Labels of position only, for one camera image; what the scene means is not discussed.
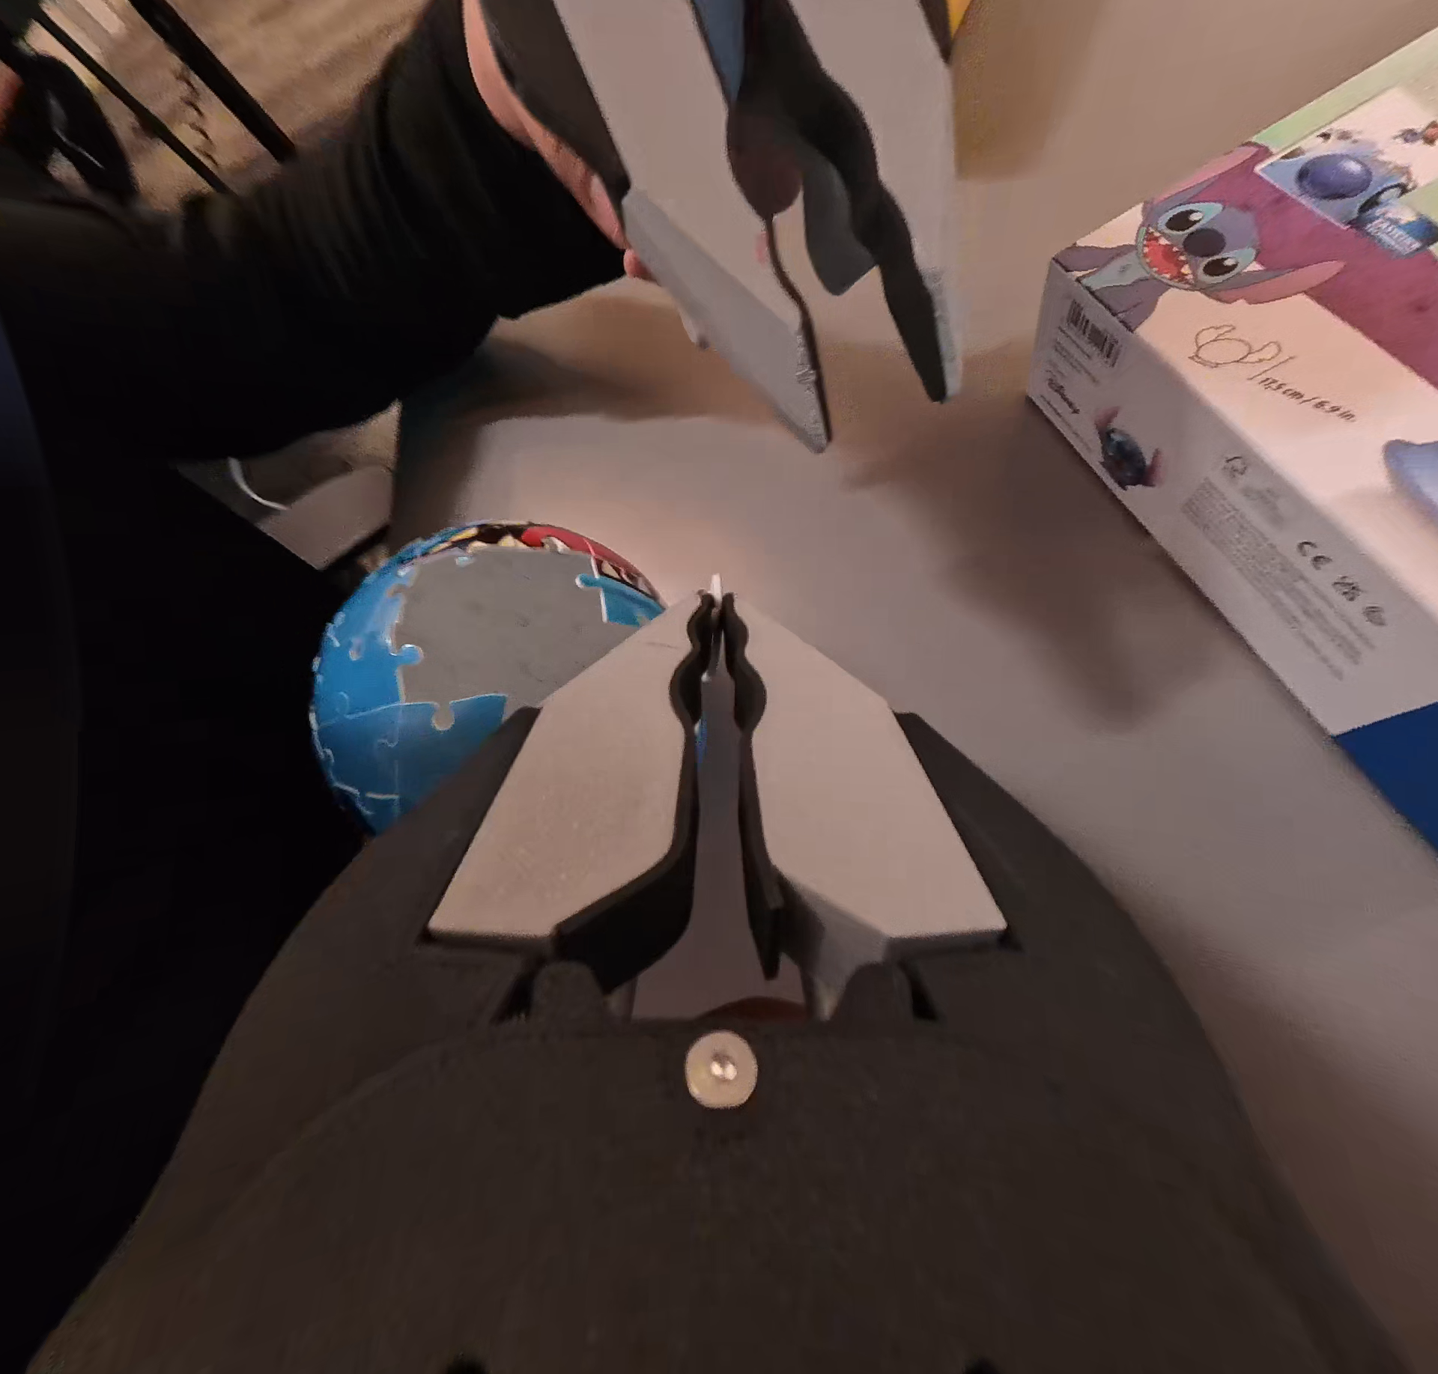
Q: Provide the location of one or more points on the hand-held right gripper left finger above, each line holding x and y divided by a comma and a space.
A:
574, 813

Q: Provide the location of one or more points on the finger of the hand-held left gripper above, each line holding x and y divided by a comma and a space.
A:
888, 71
652, 105

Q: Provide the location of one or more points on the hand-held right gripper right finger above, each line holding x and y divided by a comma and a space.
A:
855, 824

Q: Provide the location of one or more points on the blue puzzle ball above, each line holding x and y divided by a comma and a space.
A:
394, 712

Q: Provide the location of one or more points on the white puzzle piece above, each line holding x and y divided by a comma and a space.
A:
715, 656

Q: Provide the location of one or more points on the person's left forearm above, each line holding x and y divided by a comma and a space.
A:
282, 274

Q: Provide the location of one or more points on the printed puzzle box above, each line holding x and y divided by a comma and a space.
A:
1270, 409

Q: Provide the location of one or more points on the person's left hand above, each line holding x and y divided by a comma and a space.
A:
551, 157

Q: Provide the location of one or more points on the grey office chair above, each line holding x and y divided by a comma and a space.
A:
331, 516

